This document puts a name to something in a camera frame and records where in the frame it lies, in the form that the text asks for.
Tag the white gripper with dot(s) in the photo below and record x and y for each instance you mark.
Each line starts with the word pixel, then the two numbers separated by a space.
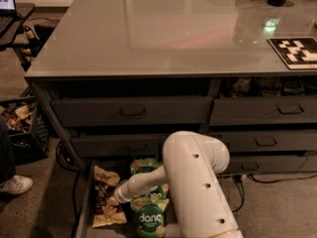
pixel 123 191

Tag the brown SeaSalt chip bag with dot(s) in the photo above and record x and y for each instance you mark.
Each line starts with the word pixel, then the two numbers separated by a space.
pixel 105 183

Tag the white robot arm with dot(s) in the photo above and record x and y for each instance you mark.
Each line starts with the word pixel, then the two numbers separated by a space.
pixel 190 165

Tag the front green Dang bag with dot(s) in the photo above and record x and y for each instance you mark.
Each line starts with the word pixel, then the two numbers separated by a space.
pixel 149 215

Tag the green dang bag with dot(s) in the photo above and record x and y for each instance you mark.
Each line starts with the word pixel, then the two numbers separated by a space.
pixel 149 215
pixel 145 166
pixel 158 191

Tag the open bottom left drawer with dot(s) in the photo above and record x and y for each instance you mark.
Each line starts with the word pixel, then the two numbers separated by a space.
pixel 85 229

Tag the back green Dang bag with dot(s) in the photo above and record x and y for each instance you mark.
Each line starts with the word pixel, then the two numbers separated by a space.
pixel 145 166

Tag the middle green Dang bag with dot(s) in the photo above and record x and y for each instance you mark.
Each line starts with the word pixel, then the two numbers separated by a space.
pixel 158 191

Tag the middle left grey drawer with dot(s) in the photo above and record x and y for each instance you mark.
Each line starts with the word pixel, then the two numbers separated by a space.
pixel 117 145

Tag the grey drawer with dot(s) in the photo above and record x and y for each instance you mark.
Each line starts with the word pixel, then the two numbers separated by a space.
pixel 265 141
pixel 117 111
pixel 264 110
pixel 117 145
pixel 271 165

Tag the top left grey drawer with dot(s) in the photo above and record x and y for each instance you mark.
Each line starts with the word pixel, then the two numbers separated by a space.
pixel 117 111

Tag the bottom right grey drawer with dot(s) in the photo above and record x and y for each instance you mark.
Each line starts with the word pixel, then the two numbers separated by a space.
pixel 271 165

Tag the grey metal drawer cabinet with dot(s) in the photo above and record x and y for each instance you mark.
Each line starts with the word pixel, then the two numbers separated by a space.
pixel 143 48

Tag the middle right grey drawer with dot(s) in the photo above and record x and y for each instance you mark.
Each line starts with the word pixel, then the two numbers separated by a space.
pixel 265 141

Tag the top right grey drawer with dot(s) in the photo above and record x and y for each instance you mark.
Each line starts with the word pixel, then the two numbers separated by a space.
pixel 264 110

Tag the white sneaker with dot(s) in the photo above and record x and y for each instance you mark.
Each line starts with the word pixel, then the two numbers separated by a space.
pixel 16 185

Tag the black plastic snack crate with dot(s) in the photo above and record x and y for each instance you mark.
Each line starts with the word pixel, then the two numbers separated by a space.
pixel 28 131

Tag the dark trouser leg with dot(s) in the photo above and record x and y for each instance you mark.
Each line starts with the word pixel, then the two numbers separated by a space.
pixel 7 161

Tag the open laptop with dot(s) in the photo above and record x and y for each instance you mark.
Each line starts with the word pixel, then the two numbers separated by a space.
pixel 8 12

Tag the dark side desk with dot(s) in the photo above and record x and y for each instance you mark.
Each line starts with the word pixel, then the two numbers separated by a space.
pixel 24 11

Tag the black white marker board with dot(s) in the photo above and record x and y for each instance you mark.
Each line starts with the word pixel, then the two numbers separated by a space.
pixel 296 53

